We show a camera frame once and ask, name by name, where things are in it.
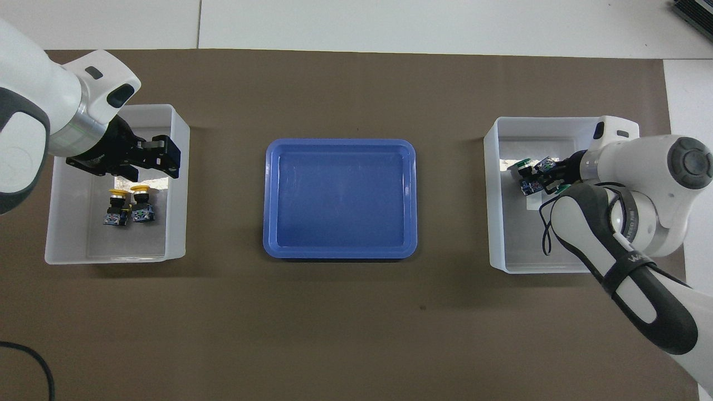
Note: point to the white label sticker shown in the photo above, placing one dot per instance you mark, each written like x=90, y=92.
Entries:
x=533, y=203

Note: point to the green push button switch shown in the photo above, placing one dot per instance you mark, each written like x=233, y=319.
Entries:
x=545, y=165
x=526, y=185

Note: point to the blue plastic tray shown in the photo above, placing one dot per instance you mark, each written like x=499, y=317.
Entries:
x=340, y=200

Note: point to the yellow push button switch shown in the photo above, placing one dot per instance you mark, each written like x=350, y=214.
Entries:
x=143, y=214
x=114, y=218

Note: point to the brown paper table mat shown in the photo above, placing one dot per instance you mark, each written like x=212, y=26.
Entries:
x=334, y=334

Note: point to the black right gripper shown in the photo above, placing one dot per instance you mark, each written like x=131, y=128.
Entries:
x=576, y=170

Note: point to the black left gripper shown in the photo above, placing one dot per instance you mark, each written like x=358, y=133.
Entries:
x=106, y=150

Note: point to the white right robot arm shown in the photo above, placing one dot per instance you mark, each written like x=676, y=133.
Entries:
x=640, y=161

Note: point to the dark grey ribbed device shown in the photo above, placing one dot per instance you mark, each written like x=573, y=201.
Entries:
x=696, y=10

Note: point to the translucent white plastic box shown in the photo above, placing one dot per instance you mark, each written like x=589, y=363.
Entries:
x=178, y=223
x=501, y=234

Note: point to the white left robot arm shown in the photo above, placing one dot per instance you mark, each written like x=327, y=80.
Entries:
x=33, y=67

